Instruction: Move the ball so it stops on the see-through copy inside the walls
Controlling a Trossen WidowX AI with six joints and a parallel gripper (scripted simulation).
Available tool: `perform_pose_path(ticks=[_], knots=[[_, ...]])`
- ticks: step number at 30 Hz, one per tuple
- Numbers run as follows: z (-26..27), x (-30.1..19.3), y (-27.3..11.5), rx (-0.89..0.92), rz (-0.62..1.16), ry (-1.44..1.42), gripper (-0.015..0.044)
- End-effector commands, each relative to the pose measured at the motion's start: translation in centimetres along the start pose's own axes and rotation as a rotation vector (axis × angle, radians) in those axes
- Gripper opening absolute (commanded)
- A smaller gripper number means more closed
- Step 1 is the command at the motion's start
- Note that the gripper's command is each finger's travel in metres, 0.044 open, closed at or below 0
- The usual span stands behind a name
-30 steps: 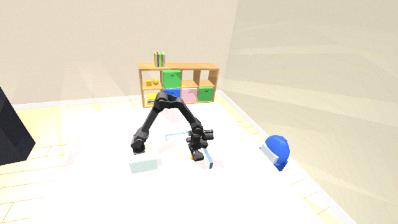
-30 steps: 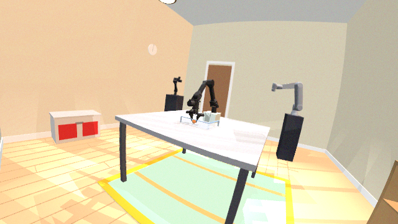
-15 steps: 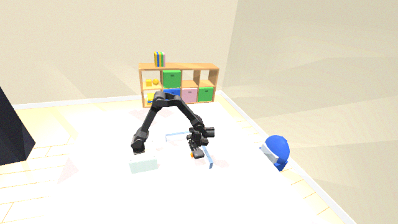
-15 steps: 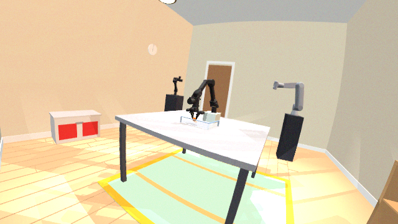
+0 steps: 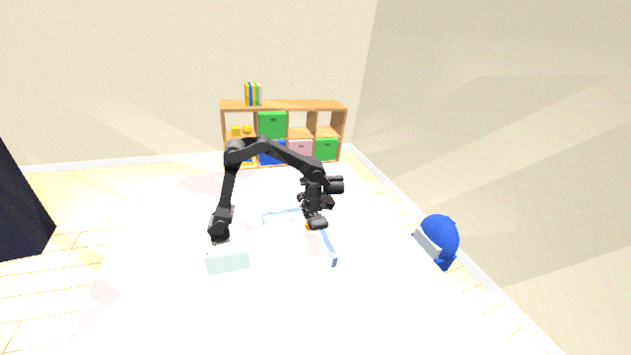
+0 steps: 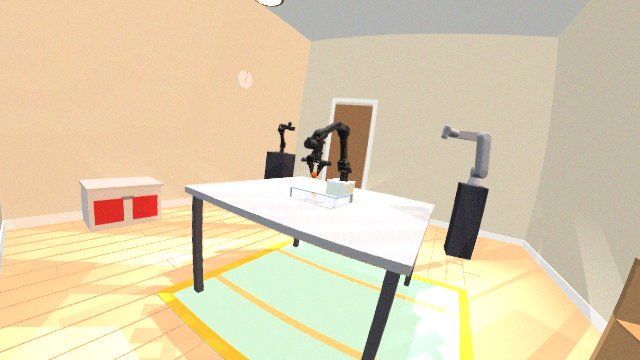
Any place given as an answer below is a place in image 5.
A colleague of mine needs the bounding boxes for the pale blue l-shaped clear wall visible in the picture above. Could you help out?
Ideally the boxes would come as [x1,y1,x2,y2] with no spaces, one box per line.
[261,207,338,268]

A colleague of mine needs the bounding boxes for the low clear corner walls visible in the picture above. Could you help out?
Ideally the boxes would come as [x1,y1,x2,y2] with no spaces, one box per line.
[263,210,333,267]

